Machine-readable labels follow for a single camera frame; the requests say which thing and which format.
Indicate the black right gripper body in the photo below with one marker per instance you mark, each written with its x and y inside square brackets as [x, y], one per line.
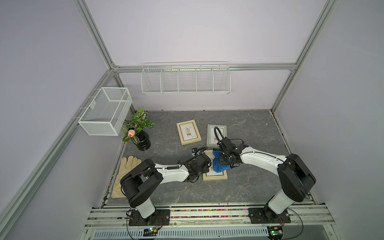
[223, 160]

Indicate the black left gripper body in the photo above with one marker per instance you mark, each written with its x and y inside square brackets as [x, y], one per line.
[205, 170]

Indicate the light wood picture frame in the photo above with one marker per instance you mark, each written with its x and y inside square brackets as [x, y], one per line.
[211, 175]

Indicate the blue microfibre cloth black trim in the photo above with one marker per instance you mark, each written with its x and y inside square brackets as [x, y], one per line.
[217, 167]

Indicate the green-grey picture frame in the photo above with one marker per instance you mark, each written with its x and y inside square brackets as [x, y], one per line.
[212, 141]

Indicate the beige picture frame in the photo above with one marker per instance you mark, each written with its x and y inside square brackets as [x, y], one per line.
[188, 132]

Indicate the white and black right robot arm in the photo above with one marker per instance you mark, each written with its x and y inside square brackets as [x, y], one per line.
[295, 177]

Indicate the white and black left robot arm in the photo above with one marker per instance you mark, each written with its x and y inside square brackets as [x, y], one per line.
[139, 184]

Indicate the black glossy plant vase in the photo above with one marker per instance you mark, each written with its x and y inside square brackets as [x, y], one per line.
[143, 142]

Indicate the green artificial plant pink flower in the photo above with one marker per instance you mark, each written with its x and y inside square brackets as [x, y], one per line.
[134, 128]

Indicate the left electronics board green led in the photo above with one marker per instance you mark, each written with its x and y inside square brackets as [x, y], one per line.
[151, 232]

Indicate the electronics board green led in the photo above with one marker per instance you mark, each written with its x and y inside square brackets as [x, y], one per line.
[275, 232]
[151, 232]

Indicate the right electronics board green led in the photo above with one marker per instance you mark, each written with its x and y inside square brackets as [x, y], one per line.
[275, 232]

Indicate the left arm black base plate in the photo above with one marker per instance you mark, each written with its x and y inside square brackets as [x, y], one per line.
[158, 218]

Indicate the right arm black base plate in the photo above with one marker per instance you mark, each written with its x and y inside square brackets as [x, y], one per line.
[267, 216]

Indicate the white vented cable duct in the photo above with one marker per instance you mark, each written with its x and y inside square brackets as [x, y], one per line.
[181, 233]

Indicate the long white wire shelf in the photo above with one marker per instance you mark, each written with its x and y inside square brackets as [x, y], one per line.
[186, 78]

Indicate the aluminium cage frame profiles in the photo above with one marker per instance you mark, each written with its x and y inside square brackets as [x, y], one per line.
[21, 201]

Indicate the white wire basket left wall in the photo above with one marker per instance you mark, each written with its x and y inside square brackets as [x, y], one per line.
[105, 114]

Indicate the aluminium mounting rail front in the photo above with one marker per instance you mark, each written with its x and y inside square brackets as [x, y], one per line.
[211, 216]

